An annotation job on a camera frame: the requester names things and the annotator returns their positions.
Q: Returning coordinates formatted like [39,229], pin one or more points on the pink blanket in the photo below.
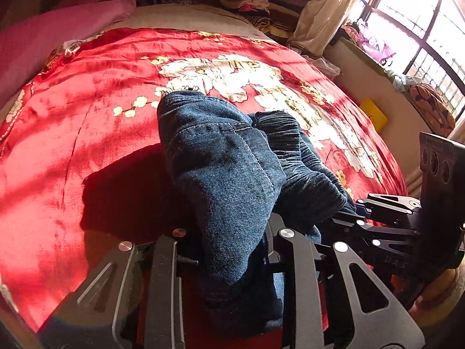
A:
[54,36]

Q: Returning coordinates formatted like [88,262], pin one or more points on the light blue cloth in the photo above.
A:
[403,81]

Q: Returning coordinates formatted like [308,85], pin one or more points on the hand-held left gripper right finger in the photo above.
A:
[298,280]

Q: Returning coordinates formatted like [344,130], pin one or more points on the purple plastic bag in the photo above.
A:
[376,45]

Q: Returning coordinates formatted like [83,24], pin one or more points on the dark striped cloth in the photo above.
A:
[269,25]

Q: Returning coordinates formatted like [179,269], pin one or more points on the cream curtain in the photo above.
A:
[327,11]

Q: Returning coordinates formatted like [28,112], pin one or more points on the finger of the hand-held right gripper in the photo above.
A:
[381,231]
[392,201]

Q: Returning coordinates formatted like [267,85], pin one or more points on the dark blue jeans pants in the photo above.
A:
[218,171]

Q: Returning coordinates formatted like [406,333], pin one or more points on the dark orange patterned cushion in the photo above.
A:
[432,109]

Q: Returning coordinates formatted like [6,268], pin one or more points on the clear plastic bag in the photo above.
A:
[325,66]

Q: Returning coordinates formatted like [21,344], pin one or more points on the yellow box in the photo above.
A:
[374,114]

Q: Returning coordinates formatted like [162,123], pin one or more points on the person's right forearm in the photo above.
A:
[439,294]

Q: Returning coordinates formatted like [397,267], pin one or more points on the red floral blanket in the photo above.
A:
[90,116]

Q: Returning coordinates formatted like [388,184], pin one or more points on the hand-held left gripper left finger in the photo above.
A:
[163,280]

